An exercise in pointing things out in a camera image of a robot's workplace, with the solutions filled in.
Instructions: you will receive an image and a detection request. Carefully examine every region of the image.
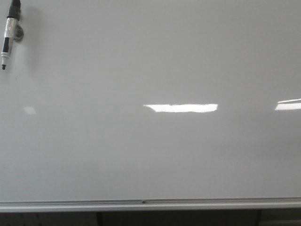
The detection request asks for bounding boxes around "black white taped marker pen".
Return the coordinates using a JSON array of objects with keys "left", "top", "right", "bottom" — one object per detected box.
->
[{"left": 1, "top": 0, "right": 21, "bottom": 70}]

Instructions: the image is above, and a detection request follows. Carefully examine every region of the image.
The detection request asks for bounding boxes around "round grey marker magnet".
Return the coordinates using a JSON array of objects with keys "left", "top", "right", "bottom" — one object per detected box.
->
[{"left": 14, "top": 24, "right": 24, "bottom": 41}]

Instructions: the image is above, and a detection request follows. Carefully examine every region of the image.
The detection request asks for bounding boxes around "white whiteboard with aluminium frame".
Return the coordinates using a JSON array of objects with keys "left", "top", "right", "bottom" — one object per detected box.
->
[{"left": 0, "top": 0, "right": 301, "bottom": 213}]

